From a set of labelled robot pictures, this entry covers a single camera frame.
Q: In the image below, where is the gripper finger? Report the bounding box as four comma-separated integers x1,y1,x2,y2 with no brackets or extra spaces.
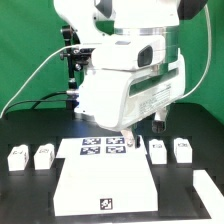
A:
121,129,134,147
152,110,167,133

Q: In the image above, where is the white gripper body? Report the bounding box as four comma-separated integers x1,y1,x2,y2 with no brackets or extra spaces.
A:
75,54,185,131

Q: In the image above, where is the white square tabletop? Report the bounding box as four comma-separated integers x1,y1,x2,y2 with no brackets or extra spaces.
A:
52,135,159,218

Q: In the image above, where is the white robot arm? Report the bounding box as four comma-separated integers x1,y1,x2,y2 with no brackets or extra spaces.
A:
53,0,208,147

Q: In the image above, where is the white sheet with tags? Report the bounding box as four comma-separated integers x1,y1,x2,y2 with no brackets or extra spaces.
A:
56,136,147,158

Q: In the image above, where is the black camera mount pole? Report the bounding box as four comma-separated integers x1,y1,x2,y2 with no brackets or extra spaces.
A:
60,25,79,110

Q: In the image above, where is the black camera on mount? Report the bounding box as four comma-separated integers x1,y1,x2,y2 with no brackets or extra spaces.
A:
60,48,93,65

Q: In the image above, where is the black cable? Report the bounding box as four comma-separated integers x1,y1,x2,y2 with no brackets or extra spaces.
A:
2,91,73,116

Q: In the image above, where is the white cable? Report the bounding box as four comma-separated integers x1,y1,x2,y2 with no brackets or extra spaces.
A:
0,43,81,118

